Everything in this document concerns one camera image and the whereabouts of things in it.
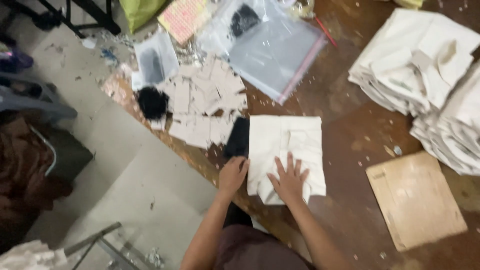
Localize stack of cream cloth bags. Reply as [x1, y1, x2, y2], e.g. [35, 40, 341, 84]
[348, 8, 480, 117]
[409, 64, 480, 177]

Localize black fuzzy tuft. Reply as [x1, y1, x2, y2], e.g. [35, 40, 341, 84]
[136, 87, 170, 121]

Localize grey plastic chair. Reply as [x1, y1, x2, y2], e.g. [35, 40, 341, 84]
[0, 73, 79, 122]

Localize small clear plastic sleeve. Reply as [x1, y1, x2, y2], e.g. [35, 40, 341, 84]
[131, 33, 181, 91]

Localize brown cloth heap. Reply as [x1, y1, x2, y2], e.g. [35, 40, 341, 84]
[0, 112, 74, 252]

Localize cream cloth bag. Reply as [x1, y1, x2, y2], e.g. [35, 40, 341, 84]
[246, 115, 327, 206]

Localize white cloth heap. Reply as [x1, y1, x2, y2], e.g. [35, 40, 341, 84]
[0, 240, 68, 270]

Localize pile of beige paper tags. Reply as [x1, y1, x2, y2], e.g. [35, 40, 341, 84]
[155, 56, 248, 150]

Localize pink dotted sheet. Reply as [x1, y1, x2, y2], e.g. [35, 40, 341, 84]
[157, 0, 211, 46]

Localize clear zip plastic bags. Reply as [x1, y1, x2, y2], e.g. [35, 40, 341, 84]
[197, 0, 328, 106]

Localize person's left hand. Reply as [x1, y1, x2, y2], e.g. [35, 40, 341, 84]
[218, 156, 250, 196]

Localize red pen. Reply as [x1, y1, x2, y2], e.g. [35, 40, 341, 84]
[314, 16, 338, 49]

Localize black metal stand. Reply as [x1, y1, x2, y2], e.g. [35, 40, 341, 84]
[7, 0, 122, 39]

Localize person's maroon clothing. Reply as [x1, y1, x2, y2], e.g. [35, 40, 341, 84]
[212, 202, 316, 270]

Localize metal frame stool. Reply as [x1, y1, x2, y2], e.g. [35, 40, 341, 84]
[64, 222, 151, 270]

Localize brown cardboard sheet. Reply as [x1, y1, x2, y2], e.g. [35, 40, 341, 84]
[365, 151, 469, 253]

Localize person's right hand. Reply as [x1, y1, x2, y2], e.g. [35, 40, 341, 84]
[267, 152, 310, 206]

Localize black fabric piece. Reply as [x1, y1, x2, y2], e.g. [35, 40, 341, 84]
[223, 117, 251, 160]

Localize green plastic bag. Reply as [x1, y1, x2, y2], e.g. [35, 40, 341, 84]
[119, 0, 166, 34]

